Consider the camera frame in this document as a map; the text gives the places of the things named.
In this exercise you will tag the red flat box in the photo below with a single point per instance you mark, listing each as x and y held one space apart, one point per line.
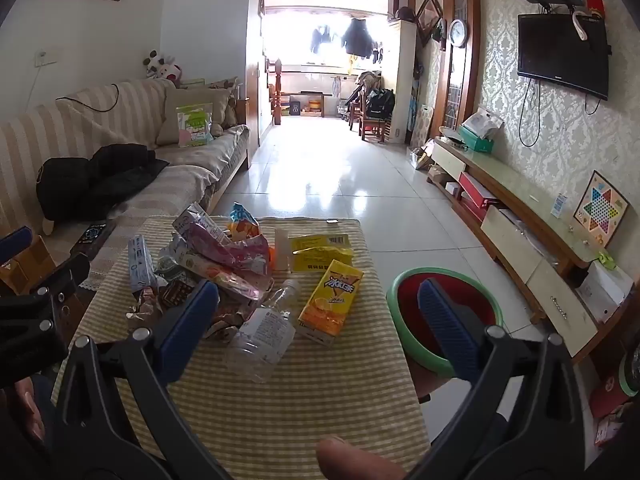
475 190

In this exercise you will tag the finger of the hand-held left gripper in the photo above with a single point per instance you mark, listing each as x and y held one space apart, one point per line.
15 245
67 275

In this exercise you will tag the hanging dark clothing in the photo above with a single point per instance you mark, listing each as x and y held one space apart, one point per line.
357 35
320 39

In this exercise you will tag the round wall clock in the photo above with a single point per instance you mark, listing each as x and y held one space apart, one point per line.
457 33

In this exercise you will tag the star checkers game board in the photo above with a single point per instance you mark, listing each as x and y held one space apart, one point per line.
600 210

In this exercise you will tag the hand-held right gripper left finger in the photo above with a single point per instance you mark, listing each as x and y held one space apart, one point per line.
190 320

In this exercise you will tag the long peach wrapper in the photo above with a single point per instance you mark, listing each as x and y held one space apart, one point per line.
220 276

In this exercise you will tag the plain beige cushion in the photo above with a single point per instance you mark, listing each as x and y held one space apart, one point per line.
170 115

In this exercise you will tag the dark helmet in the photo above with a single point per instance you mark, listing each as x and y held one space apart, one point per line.
405 14

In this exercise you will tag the yellow box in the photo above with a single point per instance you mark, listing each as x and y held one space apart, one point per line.
320 255

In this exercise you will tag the green pink packet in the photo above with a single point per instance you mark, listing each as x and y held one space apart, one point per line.
195 127

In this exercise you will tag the wooden stair post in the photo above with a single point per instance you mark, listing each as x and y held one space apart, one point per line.
277 90

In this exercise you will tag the diamond framed picture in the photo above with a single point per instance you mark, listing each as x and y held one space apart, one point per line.
430 17

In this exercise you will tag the wooden side table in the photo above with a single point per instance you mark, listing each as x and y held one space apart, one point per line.
30 265

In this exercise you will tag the person's left hand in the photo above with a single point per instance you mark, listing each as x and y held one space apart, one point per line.
30 410

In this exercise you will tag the wall television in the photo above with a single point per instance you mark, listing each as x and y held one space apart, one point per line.
560 55

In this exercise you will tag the white cardboard box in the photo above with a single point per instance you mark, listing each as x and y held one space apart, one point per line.
605 290

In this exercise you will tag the yellow juice carton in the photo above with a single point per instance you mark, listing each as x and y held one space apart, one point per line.
330 300

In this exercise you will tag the beige striped sofa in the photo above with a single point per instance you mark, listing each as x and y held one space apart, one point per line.
100 115

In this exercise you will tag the white neck massager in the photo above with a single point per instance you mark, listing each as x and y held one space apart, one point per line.
577 25

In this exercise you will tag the silver wrapper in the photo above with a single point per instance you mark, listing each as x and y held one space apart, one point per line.
145 310

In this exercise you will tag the small green packet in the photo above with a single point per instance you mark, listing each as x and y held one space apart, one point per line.
605 259

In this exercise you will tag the dark patterned box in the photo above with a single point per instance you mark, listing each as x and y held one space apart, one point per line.
90 237

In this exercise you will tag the white wall socket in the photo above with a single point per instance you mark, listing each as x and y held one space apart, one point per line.
46 58

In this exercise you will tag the blue white narrow box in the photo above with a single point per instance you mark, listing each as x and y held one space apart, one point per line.
140 260

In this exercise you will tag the black backpack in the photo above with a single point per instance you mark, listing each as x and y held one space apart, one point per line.
382 102

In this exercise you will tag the white tall cabinet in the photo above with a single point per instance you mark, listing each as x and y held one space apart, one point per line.
405 70

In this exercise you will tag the green box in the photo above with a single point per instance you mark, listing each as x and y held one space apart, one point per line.
475 144

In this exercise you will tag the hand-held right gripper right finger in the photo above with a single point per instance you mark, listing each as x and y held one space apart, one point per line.
447 330

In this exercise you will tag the dark brown packet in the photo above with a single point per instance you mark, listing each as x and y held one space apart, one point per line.
175 292

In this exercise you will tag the wooden television cabinet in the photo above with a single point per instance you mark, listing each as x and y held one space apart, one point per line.
525 210

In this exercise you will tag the silver foil packet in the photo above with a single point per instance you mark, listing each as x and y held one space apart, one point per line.
197 217

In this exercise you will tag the translucent white packet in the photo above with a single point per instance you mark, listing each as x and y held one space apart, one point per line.
282 250

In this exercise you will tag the wooden chair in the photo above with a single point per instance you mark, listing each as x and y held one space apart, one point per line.
372 127

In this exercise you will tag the striped tablecloth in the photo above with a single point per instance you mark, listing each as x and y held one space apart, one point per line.
325 400

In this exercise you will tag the cow plush toy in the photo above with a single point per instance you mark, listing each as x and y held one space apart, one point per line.
160 65

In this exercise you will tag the person's right hand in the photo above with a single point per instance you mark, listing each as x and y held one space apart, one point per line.
360 460

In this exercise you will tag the blue white card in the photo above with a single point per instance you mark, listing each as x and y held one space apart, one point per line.
559 206

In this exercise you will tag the black jacket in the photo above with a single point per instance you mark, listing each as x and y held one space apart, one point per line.
100 180

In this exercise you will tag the open cardboard box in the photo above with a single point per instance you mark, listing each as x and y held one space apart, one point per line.
420 157

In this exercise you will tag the patterned cushion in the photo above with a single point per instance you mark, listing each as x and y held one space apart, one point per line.
230 112

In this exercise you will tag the red bin with green rim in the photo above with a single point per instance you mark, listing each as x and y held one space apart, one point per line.
475 300

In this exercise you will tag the clear plastic bottle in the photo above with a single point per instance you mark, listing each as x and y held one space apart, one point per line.
260 335

